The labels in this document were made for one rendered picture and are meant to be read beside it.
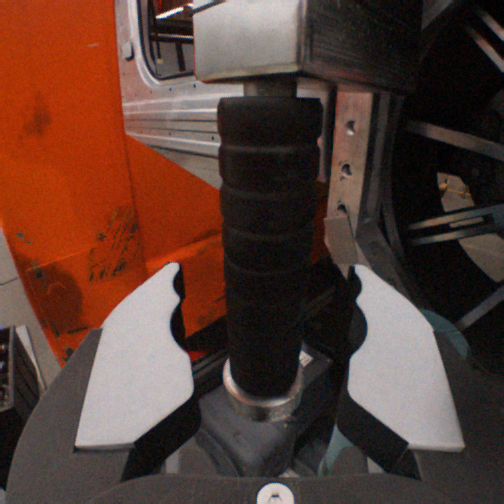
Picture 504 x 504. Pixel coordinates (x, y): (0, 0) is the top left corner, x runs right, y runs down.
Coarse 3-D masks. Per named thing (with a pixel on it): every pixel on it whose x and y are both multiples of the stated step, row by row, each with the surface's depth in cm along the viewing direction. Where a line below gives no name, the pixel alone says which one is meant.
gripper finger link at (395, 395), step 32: (352, 288) 11; (384, 288) 10; (352, 320) 10; (384, 320) 9; (416, 320) 9; (384, 352) 8; (416, 352) 7; (352, 384) 7; (384, 384) 7; (416, 384) 6; (448, 384) 6; (352, 416) 6; (384, 416) 6; (416, 416) 6; (448, 416) 6; (384, 448) 6; (416, 448) 5; (448, 448) 5
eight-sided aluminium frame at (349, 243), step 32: (448, 0) 20; (352, 96) 27; (384, 96) 28; (352, 128) 30; (384, 128) 30; (352, 160) 29; (384, 160) 32; (352, 192) 31; (352, 224) 32; (352, 256) 33; (384, 256) 35
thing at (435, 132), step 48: (480, 0) 22; (432, 48) 27; (480, 48) 24; (432, 96) 36; (432, 144) 45; (480, 144) 28; (384, 192) 36; (432, 192) 48; (432, 240) 35; (432, 288) 38; (480, 288) 44; (480, 336) 36
